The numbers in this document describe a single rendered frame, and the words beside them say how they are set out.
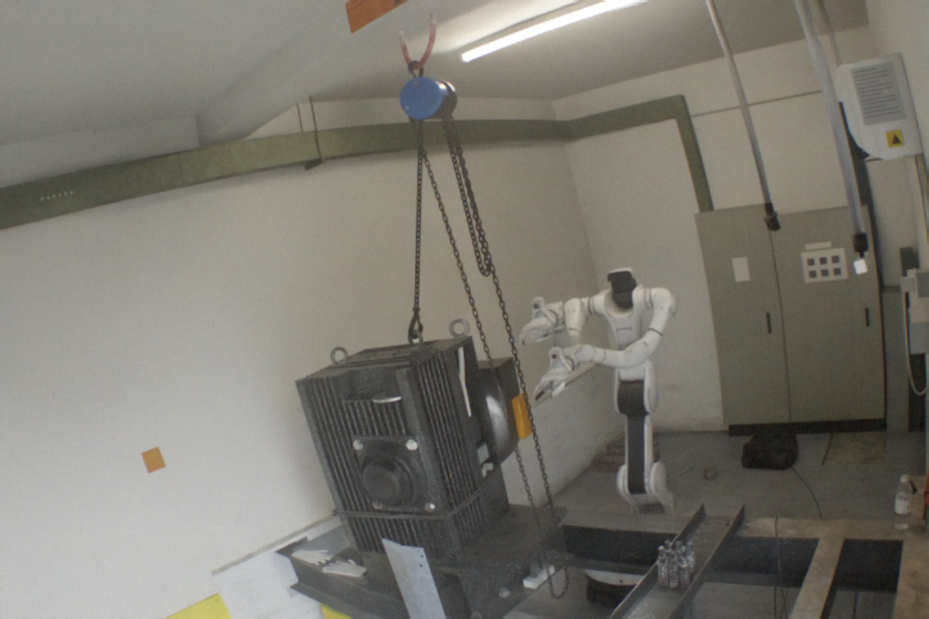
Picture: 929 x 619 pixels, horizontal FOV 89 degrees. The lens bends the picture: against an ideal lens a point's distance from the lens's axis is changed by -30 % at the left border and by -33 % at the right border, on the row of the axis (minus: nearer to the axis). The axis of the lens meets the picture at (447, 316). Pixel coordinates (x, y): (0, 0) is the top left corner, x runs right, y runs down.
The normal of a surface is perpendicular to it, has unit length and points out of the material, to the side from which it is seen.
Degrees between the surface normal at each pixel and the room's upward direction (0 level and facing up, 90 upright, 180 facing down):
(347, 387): 90
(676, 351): 90
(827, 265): 90
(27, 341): 90
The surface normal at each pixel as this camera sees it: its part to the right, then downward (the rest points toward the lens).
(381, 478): -0.48, 0.22
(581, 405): 0.71, -0.07
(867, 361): -0.67, 0.25
